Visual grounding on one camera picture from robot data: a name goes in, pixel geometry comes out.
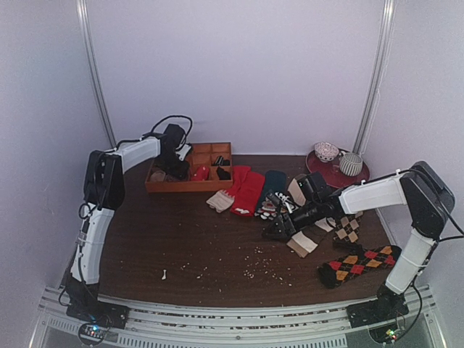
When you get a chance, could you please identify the cream red-trim sock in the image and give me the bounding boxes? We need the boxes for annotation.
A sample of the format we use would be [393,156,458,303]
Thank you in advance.
[206,190,235,213]

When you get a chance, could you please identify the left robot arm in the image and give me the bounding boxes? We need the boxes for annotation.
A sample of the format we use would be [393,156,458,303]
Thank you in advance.
[70,115,193,287]

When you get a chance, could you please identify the right aluminium frame post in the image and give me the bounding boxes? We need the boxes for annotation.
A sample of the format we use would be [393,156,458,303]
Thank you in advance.
[353,0,396,156]

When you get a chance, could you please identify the left aluminium frame post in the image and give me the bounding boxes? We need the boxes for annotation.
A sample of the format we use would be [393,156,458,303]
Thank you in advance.
[75,0,117,149]

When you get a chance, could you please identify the cream brown short sock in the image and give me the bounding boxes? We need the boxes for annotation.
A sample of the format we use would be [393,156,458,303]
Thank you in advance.
[315,217,336,232]

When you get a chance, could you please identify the magenta purple ribbed sock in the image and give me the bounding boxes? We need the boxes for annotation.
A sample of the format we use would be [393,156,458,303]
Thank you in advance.
[165,174,184,182]

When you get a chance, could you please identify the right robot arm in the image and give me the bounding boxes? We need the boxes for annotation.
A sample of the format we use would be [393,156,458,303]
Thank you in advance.
[263,161,455,320]

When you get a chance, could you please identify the patterned white red bowl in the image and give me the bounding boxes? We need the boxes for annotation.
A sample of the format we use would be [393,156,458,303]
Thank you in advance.
[314,141,339,163]

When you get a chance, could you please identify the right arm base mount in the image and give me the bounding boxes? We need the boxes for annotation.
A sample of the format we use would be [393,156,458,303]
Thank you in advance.
[347,294,409,328]

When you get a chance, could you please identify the red round tray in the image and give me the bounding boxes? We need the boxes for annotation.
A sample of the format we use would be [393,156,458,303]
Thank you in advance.
[306,151,370,189]

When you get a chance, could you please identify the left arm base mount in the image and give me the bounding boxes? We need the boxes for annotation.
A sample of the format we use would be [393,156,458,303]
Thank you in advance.
[62,283,130,329]

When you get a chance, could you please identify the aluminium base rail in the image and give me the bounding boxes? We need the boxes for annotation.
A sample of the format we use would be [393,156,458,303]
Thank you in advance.
[26,286,450,347]

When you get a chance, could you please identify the wooden divided organizer tray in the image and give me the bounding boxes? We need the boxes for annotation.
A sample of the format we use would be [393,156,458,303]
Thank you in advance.
[145,142,233,194]

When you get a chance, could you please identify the green reindeer sock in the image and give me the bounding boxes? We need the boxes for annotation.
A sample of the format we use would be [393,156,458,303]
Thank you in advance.
[254,170,286,220]

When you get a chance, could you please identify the red long sock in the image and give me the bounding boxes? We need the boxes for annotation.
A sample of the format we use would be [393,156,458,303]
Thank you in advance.
[231,171,265,216]

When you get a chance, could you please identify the argyle beige brown sock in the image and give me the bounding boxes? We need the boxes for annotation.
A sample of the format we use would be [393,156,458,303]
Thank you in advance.
[333,212,363,247]

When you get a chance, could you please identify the striped grey cup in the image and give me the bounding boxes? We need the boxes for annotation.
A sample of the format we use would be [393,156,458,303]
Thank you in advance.
[339,151,363,177]

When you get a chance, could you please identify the argyle black orange sock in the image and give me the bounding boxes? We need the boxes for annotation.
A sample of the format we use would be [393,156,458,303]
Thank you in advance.
[317,245,402,289]

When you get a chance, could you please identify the cream striped sock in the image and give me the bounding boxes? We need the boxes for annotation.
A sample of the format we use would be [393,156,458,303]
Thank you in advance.
[286,174,322,258]

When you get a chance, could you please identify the black striped sock in tray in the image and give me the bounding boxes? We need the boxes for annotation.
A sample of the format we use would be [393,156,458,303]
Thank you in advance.
[212,156,231,166]

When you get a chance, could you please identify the red rolled sock in tray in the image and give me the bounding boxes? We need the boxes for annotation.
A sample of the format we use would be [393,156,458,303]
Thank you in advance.
[191,165,210,181]

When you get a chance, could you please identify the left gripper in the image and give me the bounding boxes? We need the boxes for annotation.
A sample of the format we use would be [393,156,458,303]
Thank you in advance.
[160,152,191,181]

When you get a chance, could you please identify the aluminium frame post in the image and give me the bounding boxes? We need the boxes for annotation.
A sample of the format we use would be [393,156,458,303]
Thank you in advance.
[353,0,396,156]
[75,0,117,149]

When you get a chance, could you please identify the black cable loop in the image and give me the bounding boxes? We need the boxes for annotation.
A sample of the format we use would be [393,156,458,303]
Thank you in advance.
[150,115,194,144]

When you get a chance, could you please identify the black rolled sock in tray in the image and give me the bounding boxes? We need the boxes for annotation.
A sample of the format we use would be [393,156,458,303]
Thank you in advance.
[216,167,231,181]

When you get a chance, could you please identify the beige sock in tray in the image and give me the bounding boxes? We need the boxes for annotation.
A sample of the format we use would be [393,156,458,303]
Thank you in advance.
[149,171,166,182]

